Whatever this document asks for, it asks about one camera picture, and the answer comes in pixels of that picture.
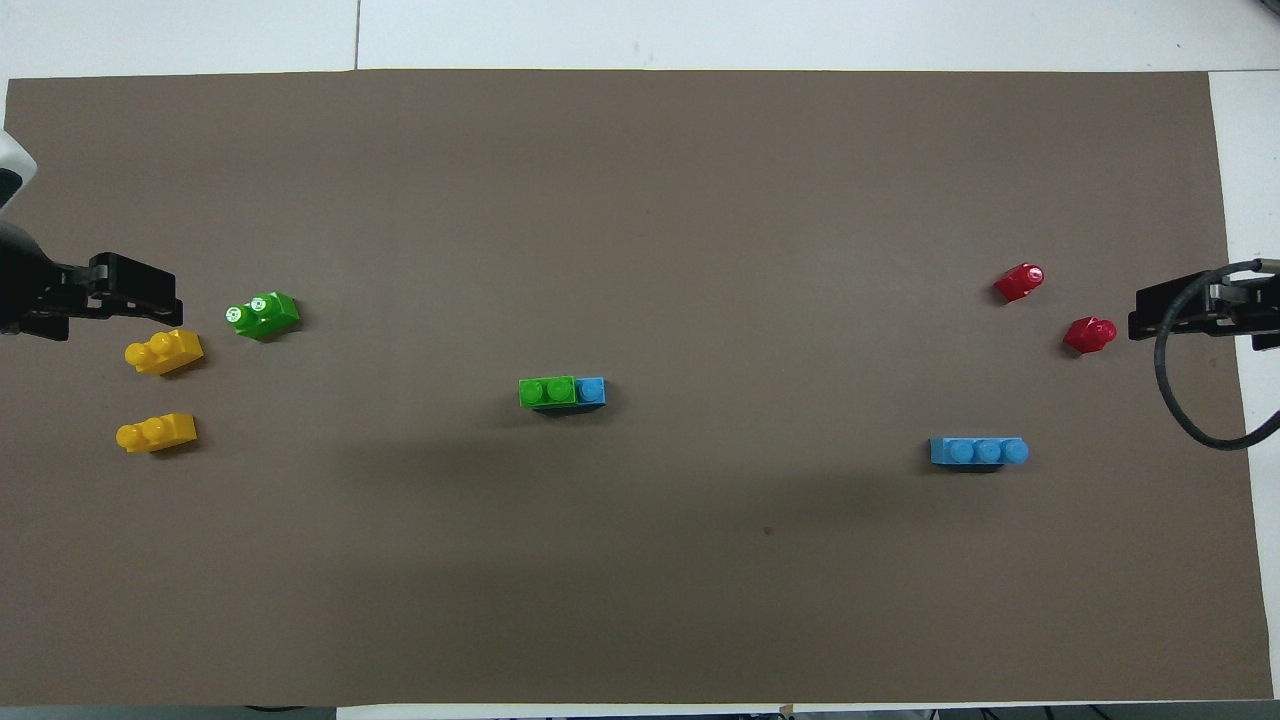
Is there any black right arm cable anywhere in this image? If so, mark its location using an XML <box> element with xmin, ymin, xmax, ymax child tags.
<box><xmin>1153</xmin><ymin>258</ymin><xmax>1280</xmax><ymax>453</ymax></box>

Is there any yellow two-stud toy block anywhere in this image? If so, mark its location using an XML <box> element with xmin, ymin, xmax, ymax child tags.
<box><xmin>115</xmin><ymin>412</ymin><xmax>198</xmax><ymax>455</ymax></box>
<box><xmin>124</xmin><ymin>328</ymin><xmax>205</xmax><ymax>377</ymax></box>

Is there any green two-stud toy block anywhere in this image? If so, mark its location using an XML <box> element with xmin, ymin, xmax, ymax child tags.
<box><xmin>225</xmin><ymin>291</ymin><xmax>301</xmax><ymax>341</ymax></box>
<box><xmin>518</xmin><ymin>375</ymin><xmax>578</xmax><ymax>410</ymax></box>

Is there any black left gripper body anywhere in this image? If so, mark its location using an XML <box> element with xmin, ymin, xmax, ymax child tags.
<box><xmin>0</xmin><ymin>220</ymin><xmax>93</xmax><ymax>342</ymax></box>

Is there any brown paper table mat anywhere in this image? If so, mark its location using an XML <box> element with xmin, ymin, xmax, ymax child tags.
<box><xmin>0</xmin><ymin>68</ymin><xmax>1276</xmax><ymax>708</ymax></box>

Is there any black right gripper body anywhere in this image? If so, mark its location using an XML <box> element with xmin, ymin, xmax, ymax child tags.
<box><xmin>1208</xmin><ymin>270</ymin><xmax>1280</xmax><ymax>352</ymax></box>

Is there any red one-stud toy block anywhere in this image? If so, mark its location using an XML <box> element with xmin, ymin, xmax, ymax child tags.
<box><xmin>993</xmin><ymin>262</ymin><xmax>1046</xmax><ymax>304</ymax></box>
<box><xmin>1062</xmin><ymin>316</ymin><xmax>1118</xmax><ymax>355</ymax></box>

